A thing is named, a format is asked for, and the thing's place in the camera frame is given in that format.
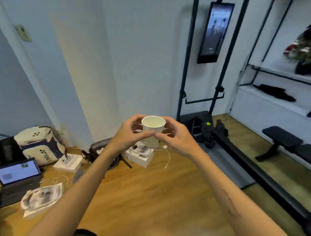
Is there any person's left hand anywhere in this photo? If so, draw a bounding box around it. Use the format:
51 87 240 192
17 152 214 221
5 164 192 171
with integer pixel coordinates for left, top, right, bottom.
108 114 156 156

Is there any person's right hand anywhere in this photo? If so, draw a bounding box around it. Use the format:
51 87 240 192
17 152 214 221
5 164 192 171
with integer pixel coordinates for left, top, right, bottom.
154 116 203 162

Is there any white paper cup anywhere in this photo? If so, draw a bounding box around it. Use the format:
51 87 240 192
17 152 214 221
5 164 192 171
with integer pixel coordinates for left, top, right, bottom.
141 116 167 149

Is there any person's right forearm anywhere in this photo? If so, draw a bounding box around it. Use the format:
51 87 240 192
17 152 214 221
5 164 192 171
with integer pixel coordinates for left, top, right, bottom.
191 151 289 236

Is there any black shoulder bag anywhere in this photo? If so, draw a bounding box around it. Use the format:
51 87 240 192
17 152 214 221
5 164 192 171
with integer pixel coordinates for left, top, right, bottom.
81 137 133 170

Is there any person's left forearm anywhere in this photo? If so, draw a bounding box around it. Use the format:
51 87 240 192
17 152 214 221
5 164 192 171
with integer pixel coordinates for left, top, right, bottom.
26 145 122 236

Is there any grey floor mat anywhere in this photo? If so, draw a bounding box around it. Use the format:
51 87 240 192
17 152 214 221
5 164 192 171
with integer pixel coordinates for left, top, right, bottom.
198 140 256 189

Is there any flat white box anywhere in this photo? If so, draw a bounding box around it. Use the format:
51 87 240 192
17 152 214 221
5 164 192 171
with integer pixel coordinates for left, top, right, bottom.
53 153 83 173

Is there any white and navy backpack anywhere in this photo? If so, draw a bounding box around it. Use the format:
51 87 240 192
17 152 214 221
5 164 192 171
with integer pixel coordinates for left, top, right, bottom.
14 126 66 167

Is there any black padded bench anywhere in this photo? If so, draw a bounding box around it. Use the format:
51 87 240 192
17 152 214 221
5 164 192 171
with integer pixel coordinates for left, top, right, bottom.
255 126 311 166

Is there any black folded item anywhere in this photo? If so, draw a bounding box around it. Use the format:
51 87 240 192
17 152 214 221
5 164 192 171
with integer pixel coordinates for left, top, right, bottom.
252 84 297 102

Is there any clear plastic bag with contents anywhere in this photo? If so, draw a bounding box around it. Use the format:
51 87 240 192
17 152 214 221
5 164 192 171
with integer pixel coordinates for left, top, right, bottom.
20 183 63 218

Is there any open laptop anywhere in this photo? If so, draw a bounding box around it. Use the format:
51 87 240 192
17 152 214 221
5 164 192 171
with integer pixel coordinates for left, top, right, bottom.
0 158 42 208

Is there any black bag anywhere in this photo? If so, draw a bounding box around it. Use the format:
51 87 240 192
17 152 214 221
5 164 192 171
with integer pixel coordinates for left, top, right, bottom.
0 136 26 167

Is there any potted plant with red decoration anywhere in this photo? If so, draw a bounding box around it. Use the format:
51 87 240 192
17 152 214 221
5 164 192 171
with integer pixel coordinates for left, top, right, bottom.
283 24 311 75

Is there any white cable with plug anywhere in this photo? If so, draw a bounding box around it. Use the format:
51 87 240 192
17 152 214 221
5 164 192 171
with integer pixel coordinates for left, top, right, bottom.
155 145 171 169

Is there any open white box with cables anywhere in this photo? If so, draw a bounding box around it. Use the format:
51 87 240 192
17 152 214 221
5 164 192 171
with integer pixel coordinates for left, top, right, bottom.
124 142 155 168

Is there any black exercise machine frame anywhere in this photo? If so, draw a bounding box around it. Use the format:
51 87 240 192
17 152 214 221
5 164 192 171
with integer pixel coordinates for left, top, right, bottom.
176 0 311 234

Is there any thin white cable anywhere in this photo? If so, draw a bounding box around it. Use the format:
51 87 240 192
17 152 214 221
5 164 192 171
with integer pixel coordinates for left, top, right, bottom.
40 175 69 188

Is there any white shelf unit black frame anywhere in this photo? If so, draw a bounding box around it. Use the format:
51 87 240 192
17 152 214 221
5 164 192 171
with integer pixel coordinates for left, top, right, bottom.
228 0 311 171

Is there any black wall-mounted screen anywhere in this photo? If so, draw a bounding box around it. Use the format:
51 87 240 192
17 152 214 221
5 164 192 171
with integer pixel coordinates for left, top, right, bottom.
197 2 235 64

